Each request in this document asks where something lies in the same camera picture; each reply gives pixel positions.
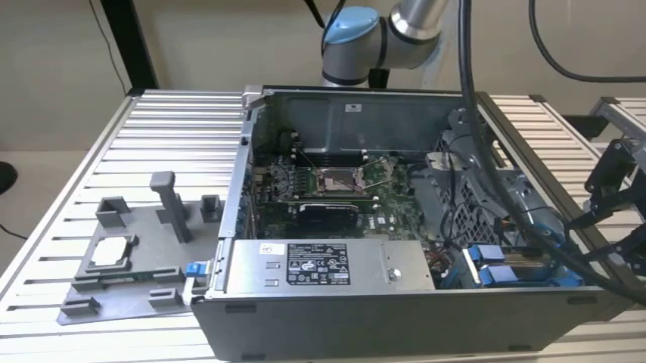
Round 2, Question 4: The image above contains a hard disk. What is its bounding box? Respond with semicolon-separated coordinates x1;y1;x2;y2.
474;244;566;268

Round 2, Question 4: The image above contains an empty blue disk carrier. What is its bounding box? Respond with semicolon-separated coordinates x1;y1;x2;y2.
478;265;586;288

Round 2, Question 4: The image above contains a metal disk bay cage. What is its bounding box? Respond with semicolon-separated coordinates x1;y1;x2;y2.
412;107;561;247

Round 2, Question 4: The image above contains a green motherboard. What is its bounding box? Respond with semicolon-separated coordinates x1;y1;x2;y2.
251;150;430;243

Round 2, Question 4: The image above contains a metal socket cover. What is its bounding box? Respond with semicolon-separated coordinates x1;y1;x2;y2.
361;157;401;179

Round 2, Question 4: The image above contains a dark grey PC case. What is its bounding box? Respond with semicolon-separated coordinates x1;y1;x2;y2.
191;85;632;360

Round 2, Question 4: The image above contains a black graphics card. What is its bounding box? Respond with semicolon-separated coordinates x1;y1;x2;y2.
255;199;379;228

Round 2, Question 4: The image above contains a CPU socket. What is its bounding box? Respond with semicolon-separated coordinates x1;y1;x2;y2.
311;166;369;197

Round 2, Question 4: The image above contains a silver power supply unit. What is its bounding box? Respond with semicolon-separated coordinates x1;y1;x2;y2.
223;238;437;294

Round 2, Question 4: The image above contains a grey parts rack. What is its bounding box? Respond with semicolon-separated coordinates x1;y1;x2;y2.
58;170;227;327

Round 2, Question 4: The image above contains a green RAM stick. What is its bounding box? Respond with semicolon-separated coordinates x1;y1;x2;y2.
98;268;171;284

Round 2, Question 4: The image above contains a silver CPU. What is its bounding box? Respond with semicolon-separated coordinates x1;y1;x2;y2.
90;239;134;266

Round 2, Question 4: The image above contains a black round object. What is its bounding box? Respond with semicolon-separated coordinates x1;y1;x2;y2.
0;160;20;197

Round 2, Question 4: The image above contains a blue wire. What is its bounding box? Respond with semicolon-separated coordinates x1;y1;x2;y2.
534;225;577;265

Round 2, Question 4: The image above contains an aluminium profile rail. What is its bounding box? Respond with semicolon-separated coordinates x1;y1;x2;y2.
589;96;646;143

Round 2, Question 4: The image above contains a red and black wire bundle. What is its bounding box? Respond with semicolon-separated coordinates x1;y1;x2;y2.
424;245;456;281

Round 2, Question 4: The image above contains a thick black arm hose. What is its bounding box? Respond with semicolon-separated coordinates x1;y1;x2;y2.
457;0;638;303

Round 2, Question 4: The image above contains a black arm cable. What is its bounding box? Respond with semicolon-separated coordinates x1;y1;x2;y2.
529;0;646;82

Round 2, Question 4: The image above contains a wire locking lever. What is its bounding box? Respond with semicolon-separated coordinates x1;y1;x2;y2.
294;146;321;170

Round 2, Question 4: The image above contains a black upright post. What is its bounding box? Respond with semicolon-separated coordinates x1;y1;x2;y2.
99;0;159;91

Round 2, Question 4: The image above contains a thin black wall cable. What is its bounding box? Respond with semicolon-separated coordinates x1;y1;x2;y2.
89;0;131;96

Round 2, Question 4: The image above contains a thin black floor cable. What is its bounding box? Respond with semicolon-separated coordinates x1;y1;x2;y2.
0;222;27;241

